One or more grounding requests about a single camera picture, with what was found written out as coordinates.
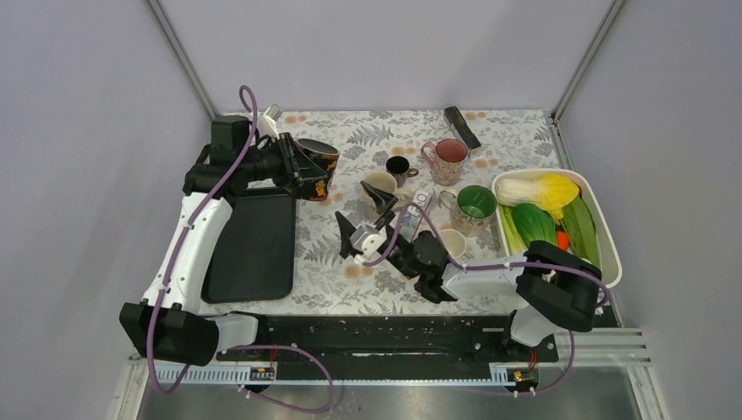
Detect green white leek toy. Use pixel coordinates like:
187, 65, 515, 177
500, 206, 527, 255

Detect black mug red inside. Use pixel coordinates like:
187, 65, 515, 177
295, 138, 340, 201

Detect floral tablecloth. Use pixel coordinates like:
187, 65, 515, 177
200, 109, 559, 315

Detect black plastic tray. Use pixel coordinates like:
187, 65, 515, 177
201, 187, 297, 304

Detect purple cable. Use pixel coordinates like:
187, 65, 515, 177
144, 84, 338, 415
361, 202, 613, 397

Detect cream mug red pattern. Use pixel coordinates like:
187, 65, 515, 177
360, 171, 413, 217

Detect orange carrot toy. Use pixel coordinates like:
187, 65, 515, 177
556, 230, 571, 251

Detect black rectangular box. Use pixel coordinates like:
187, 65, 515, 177
444, 106, 481, 151

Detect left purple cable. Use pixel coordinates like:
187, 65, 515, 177
144, 84, 338, 415

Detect green leafy vegetable toy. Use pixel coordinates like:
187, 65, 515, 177
562, 196, 601, 269

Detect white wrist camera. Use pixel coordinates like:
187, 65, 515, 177
255, 104, 284, 140
350, 223, 387, 264

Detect small dark brown mug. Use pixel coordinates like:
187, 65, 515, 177
385, 156, 419, 187

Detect white plastic basin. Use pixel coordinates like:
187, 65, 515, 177
491, 168, 623, 290

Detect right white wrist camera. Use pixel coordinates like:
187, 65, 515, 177
350, 223, 387, 264

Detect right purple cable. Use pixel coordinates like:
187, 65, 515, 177
361, 202, 613, 397

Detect green inside floral mug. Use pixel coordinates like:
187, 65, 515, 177
438, 185, 497, 238

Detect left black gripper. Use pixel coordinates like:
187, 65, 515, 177
239, 131, 327, 188

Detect silver toothpaste box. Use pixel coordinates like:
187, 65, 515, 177
400, 189, 433, 242

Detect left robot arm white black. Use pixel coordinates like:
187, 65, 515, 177
119, 113, 302, 367

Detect pink floral mug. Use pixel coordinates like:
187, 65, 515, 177
421, 138, 468, 186

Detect napa cabbage toy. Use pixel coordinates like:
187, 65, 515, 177
493, 174, 581, 223

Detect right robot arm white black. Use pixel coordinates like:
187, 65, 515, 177
335, 182, 610, 361

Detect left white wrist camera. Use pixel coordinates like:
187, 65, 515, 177
255, 104, 284, 140

